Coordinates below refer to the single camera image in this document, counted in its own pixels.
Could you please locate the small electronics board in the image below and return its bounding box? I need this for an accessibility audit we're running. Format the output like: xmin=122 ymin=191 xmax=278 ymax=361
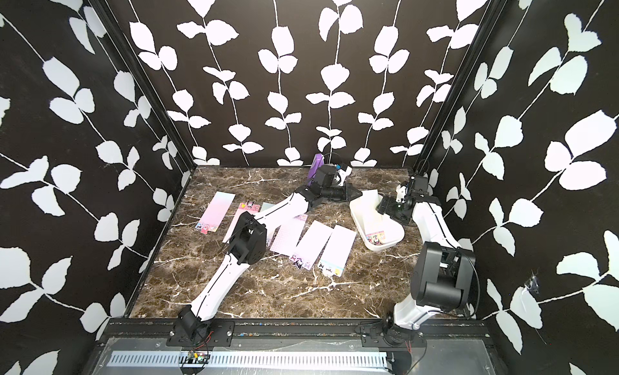
xmin=179 ymin=351 xmax=211 ymax=367

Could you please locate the plain lilac sticker sheet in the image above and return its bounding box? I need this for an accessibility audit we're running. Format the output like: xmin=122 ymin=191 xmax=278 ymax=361
xmin=290 ymin=220 xmax=333 ymax=270

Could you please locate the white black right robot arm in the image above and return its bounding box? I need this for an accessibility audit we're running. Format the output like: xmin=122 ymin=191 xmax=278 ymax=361
xmin=377 ymin=194 xmax=479 ymax=333

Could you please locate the cream pink sticker sheet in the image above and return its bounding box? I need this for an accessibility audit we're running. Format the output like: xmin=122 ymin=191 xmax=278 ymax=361
xmin=366 ymin=231 xmax=386 ymax=246

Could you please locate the white perforated cable duct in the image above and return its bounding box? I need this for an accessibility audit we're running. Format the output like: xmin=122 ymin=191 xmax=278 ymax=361
xmin=105 ymin=351 xmax=390 ymax=370

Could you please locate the white rainbow sticker sheet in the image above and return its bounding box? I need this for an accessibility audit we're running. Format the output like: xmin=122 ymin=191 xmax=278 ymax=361
xmin=319 ymin=225 xmax=356 ymax=277

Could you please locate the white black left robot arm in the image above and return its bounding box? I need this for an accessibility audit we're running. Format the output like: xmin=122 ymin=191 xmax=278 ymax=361
xmin=174 ymin=183 xmax=362 ymax=340

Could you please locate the purple plastic object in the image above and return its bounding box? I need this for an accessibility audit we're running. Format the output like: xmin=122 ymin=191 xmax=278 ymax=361
xmin=307 ymin=153 xmax=324 ymax=185

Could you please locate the white plastic storage box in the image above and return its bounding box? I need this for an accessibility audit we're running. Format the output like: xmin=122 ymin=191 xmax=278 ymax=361
xmin=349 ymin=190 xmax=405 ymax=252

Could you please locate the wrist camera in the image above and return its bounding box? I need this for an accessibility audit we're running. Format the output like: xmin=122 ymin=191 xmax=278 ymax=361
xmin=396 ymin=175 xmax=429 ymax=204
xmin=314 ymin=164 xmax=352 ymax=187

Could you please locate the lilac checked sticker sheet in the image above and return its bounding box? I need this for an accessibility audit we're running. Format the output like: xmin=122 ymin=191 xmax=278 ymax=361
xmin=270 ymin=214 xmax=308 ymax=257

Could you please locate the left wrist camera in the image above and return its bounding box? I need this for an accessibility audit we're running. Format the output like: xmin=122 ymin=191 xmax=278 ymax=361
xmin=314 ymin=164 xmax=352 ymax=187

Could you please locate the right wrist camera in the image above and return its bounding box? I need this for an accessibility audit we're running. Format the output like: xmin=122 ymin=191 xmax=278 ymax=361
xmin=396 ymin=175 xmax=429 ymax=204

